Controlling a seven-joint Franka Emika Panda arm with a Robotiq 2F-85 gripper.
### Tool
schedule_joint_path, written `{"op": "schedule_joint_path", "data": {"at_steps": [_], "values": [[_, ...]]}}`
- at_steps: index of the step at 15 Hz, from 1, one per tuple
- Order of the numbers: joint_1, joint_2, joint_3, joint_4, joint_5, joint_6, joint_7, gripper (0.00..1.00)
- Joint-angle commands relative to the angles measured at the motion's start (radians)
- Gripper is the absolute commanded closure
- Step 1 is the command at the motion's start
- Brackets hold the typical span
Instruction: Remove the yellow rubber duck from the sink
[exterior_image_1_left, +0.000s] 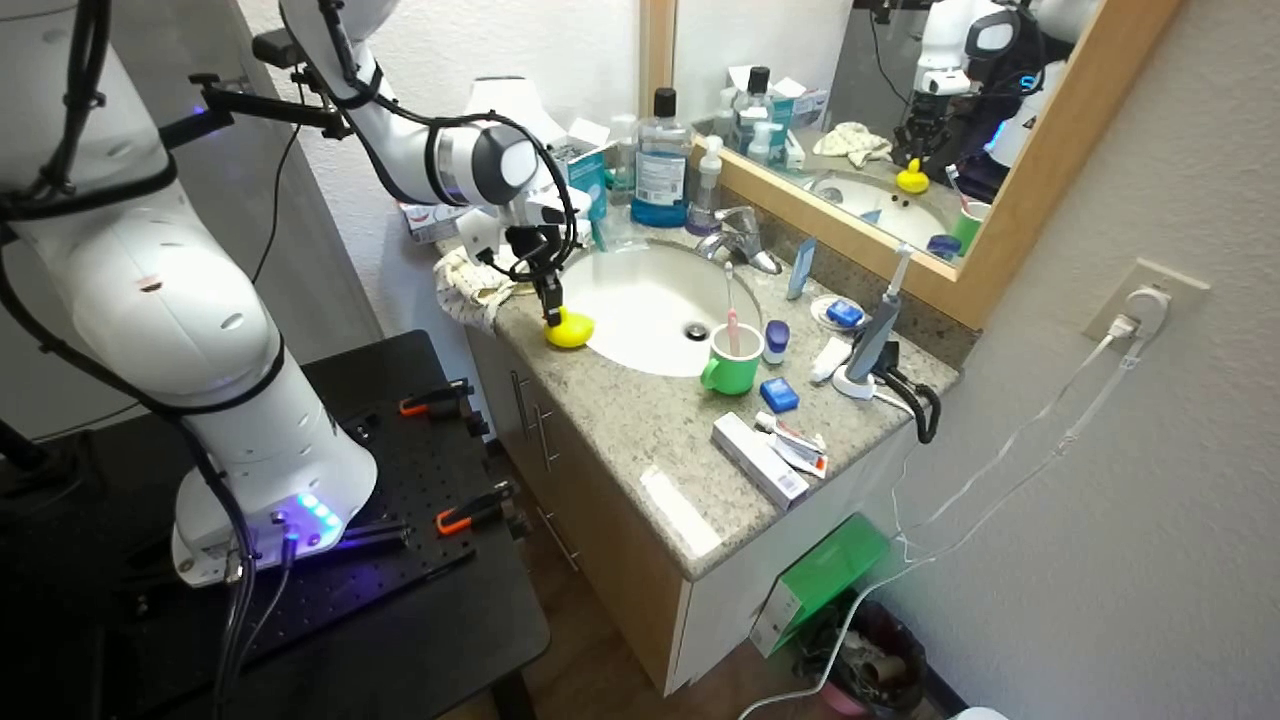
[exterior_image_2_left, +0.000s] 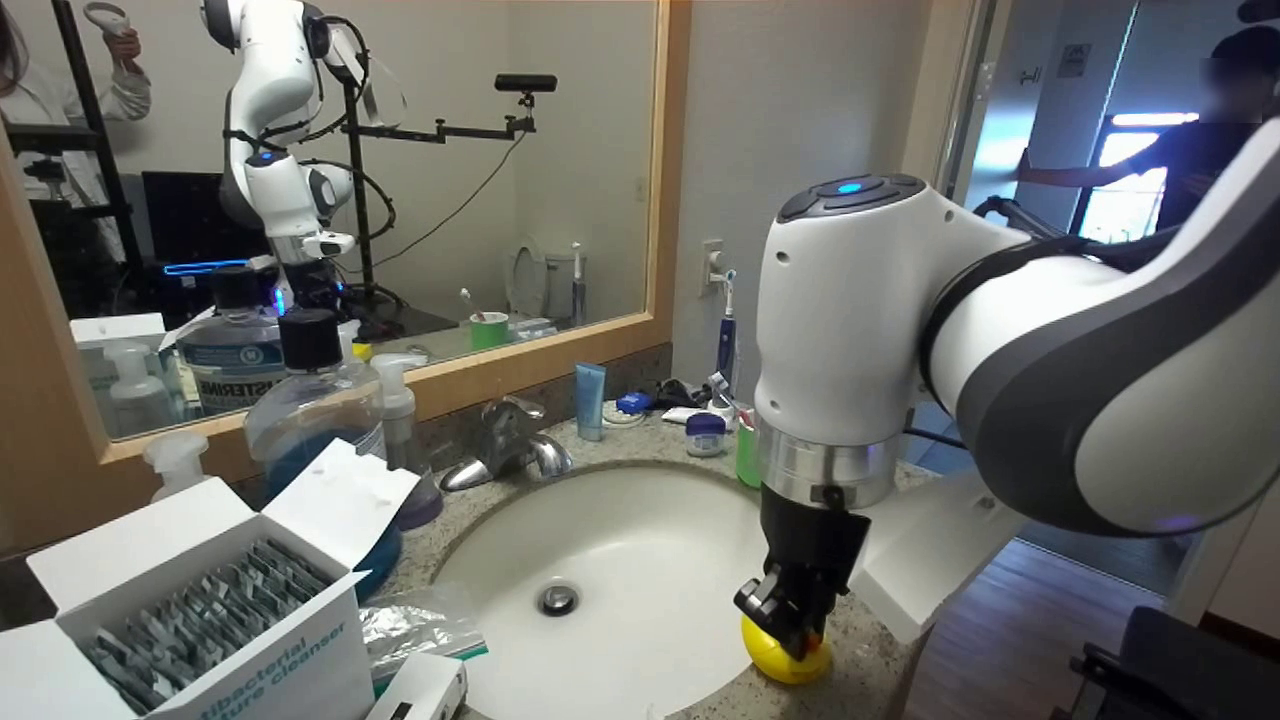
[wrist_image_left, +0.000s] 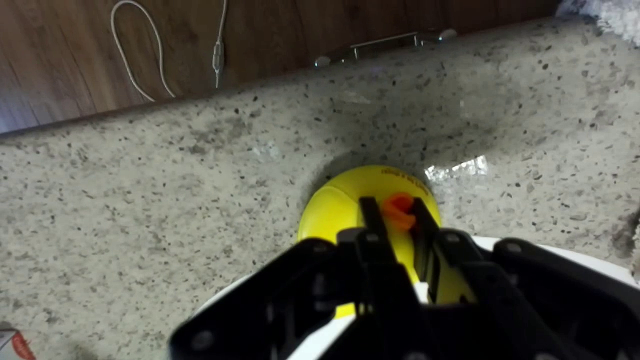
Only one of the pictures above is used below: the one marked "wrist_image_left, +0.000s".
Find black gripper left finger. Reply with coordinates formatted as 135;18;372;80
337;197;422;317

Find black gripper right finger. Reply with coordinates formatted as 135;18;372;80
409;197;509;309

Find yellow rubber duck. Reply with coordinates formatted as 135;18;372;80
296;165;478;318

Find white oval sink basin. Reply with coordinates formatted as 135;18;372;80
198;232;640;360

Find metal drawer handle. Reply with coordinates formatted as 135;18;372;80
312;29;458;68

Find white power cable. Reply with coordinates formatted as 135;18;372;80
108;0;232;107

